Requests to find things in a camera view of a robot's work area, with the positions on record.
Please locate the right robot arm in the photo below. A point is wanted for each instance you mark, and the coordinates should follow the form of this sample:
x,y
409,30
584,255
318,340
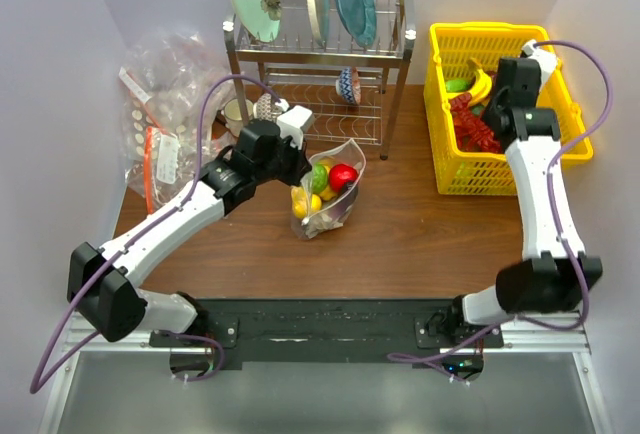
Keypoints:
x,y
555,273

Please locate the green toy lime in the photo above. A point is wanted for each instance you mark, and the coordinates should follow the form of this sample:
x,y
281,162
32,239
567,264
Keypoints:
x,y
320,178

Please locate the red toy apple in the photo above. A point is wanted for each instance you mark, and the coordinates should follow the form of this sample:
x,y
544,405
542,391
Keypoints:
x,y
340,175

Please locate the pile of clear bags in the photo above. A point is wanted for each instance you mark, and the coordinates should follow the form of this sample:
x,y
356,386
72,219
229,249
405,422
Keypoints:
x,y
166,77

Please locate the aluminium frame rail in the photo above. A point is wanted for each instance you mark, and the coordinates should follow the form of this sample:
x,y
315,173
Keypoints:
x,y
334,366

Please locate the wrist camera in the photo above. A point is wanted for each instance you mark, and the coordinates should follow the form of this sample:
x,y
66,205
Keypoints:
x,y
547,61
294,124

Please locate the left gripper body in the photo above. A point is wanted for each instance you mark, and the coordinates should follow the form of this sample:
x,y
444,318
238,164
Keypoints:
x,y
286,162

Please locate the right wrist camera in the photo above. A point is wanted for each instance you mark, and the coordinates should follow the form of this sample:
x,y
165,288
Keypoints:
x,y
547,61

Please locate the cream enamel mug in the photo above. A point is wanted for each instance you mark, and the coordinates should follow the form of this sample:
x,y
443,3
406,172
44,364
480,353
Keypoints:
x,y
233,117

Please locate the yellow plastic basket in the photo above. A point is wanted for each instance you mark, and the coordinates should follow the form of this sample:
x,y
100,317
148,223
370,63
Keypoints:
x,y
480,173

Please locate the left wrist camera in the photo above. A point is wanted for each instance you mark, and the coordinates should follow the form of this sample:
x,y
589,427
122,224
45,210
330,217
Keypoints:
x,y
294,124

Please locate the yellow toy pepper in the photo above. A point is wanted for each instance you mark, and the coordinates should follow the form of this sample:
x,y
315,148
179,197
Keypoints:
x,y
328,194

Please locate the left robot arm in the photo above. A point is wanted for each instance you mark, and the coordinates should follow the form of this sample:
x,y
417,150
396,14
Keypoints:
x,y
105,283

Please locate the yellow toy banana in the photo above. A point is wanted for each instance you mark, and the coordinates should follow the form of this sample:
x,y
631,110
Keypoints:
x,y
482,84

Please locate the blue patterned bowl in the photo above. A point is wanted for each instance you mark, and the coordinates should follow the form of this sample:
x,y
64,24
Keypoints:
x,y
348,86

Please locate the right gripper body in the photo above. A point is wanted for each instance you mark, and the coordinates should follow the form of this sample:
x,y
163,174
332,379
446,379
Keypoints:
x,y
493,105

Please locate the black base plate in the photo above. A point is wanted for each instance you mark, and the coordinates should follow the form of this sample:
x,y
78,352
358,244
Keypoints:
x,y
332,330

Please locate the clear zip top bag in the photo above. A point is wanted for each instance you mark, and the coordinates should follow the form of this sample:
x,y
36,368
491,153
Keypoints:
x,y
348,153

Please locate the orange zipper bag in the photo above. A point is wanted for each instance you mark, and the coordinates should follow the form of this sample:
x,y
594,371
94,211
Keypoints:
x,y
164,163

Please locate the green toy fruit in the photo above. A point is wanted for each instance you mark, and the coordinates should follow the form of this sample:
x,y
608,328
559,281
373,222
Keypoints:
x,y
457,85

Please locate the yellow toy lemon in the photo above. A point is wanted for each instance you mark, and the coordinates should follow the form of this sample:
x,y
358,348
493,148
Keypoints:
x,y
304,205

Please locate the red toy lobster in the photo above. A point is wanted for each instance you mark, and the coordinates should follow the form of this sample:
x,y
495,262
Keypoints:
x,y
472,134

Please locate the grey patterned bowl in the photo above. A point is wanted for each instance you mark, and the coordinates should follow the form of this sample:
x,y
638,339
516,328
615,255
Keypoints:
x,y
265,108

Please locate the metal dish rack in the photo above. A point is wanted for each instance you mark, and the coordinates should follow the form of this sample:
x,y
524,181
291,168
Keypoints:
x,y
304,73

